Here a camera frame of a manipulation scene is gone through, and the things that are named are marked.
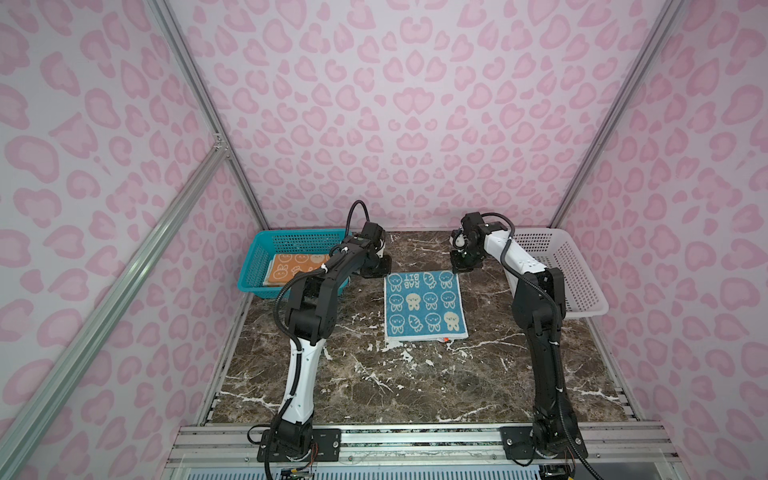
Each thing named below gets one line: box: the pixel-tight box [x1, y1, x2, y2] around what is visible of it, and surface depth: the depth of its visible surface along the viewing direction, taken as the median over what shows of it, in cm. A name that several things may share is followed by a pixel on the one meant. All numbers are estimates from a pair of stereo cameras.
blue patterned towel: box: [384, 270, 469, 342], surface depth 100 cm
